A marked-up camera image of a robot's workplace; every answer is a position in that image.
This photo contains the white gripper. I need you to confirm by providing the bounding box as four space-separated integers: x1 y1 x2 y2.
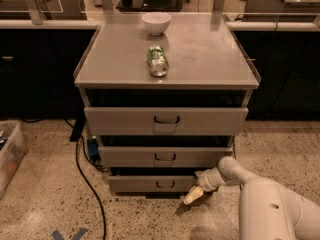
183 168 226 205

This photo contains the black floor cable left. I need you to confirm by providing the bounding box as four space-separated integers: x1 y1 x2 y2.
63 117 108 240

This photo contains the clear plastic storage bin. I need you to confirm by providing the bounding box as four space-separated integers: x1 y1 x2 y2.
0 120 28 198

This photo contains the blue power adapter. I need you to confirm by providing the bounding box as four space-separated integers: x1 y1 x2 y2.
87 138 100 162

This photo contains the white bowl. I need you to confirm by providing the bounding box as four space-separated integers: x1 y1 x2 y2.
142 12 171 36

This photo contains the green soda can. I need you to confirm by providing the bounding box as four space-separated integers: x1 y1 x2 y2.
147 45 169 77

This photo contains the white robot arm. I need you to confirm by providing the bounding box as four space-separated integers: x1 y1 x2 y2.
184 156 320 240

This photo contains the grey drawer cabinet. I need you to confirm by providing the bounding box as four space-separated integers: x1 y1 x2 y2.
75 13 259 180

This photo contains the grey top drawer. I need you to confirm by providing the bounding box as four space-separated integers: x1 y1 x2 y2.
84 107 248 136

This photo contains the long white counter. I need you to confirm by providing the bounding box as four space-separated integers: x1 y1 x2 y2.
0 20 320 32

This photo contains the grey drawer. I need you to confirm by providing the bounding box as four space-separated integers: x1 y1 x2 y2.
99 147 233 168
108 176 196 193
84 107 248 136

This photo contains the grey bottom drawer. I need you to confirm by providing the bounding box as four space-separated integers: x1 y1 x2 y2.
108 176 196 193

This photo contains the grey middle drawer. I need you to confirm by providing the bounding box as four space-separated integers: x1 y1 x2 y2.
99 147 233 168

